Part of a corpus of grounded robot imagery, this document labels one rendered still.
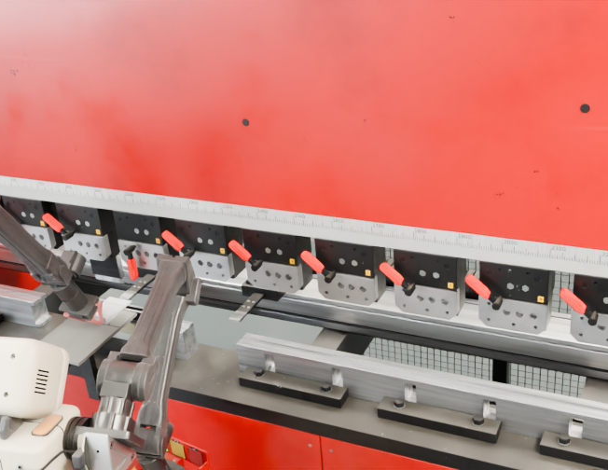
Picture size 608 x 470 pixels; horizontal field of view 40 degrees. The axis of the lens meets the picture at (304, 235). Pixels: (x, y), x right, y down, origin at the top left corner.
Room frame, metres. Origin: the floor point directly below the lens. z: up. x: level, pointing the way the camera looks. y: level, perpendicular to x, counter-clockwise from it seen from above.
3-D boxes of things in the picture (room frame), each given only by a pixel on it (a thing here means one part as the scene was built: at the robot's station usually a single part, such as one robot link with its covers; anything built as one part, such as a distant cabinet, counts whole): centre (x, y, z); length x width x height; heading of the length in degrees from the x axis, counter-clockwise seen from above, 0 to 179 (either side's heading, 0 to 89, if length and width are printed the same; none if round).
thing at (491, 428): (1.62, -0.28, 0.89); 0.30 x 0.05 x 0.03; 62
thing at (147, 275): (2.28, 0.49, 1.01); 0.26 x 0.12 x 0.05; 152
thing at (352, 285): (1.78, -0.11, 1.26); 0.15 x 0.09 x 0.17; 62
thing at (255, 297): (2.10, 0.16, 1.01); 0.26 x 0.12 x 0.05; 152
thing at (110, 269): (2.14, 0.58, 1.13); 0.10 x 0.02 x 0.10; 62
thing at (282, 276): (1.87, 0.07, 1.26); 0.15 x 0.09 x 0.17; 62
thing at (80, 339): (2.01, 0.65, 1.00); 0.26 x 0.18 x 0.01; 152
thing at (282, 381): (1.81, 0.07, 0.89); 0.30 x 0.05 x 0.03; 62
